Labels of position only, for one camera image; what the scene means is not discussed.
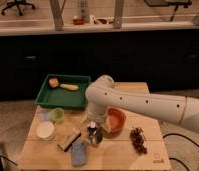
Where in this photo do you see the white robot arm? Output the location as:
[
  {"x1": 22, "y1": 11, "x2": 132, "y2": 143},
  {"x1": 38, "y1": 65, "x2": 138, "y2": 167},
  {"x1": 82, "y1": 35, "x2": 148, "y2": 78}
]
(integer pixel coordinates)
[{"x1": 85, "y1": 75, "x2": 199, "y2": 134}]

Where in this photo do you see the green plastic cup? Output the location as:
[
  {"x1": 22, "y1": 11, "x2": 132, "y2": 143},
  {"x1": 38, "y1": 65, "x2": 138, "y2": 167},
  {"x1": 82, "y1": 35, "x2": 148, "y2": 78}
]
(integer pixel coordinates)
[{"x1": 50, "y1": 108, "x2": 64, "y2": 123}]

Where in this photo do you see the orange bowl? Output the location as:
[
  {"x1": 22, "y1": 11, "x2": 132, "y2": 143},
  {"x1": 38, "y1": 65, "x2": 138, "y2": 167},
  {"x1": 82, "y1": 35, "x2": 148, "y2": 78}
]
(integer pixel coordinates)
[{"x1": 102, "y1": 108, "x2": 126, "y2": 133}]

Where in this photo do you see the blue sponge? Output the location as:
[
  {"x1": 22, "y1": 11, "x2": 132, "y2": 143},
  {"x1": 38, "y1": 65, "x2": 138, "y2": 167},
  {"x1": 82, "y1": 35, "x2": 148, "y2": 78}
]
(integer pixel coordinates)
[{"x1": 72, "y1": 142, "x2": 87, "y2": 167}]

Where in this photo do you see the wooden block eraser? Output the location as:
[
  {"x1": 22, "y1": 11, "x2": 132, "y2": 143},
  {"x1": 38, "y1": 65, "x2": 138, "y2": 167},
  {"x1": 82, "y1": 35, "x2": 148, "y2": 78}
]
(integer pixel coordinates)
[{"x1": 58, "y1": 128, "x2": 81, "y2": 152}]

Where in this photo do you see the toy grape bunch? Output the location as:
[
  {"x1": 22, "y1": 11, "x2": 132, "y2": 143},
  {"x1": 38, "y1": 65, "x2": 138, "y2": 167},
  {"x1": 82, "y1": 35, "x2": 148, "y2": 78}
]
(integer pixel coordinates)
[{"x1": 130, "y1": 127, "x2": 147, "y2": 155}]

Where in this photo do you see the green plastic tray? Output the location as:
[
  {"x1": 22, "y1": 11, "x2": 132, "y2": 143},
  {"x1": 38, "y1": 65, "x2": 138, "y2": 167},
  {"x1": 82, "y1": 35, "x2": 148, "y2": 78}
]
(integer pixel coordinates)
[{"x1": 35, "y1": 74, "x2": 91, "y2": 110}]

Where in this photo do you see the toy bread roll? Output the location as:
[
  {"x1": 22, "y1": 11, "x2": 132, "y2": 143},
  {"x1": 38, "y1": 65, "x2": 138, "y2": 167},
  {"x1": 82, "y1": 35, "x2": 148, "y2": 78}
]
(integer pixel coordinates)
[{"x1": 48, "y1": 78, "x2": 59, "y2": 88}]

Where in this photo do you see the red object on shelf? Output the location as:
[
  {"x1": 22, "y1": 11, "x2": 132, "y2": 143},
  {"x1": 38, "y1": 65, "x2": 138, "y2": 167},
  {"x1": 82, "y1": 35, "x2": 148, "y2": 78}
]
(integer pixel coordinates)
[{"x1": 73, "y1": 18, "x2": 85, "y2": 25}]

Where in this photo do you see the black office chair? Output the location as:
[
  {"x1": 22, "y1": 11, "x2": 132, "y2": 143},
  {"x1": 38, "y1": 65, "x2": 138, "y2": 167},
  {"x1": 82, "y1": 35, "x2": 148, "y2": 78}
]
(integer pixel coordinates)
[{"x1": 1, "y1": 0, "x2": 36, "y2": 16}]

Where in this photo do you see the black cable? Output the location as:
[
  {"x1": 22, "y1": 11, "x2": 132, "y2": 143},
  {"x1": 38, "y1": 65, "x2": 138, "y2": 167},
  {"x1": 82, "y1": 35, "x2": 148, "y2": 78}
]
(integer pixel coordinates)
[{"x1": 162, "y1": 132, "x2": 199, "y2": 171}]

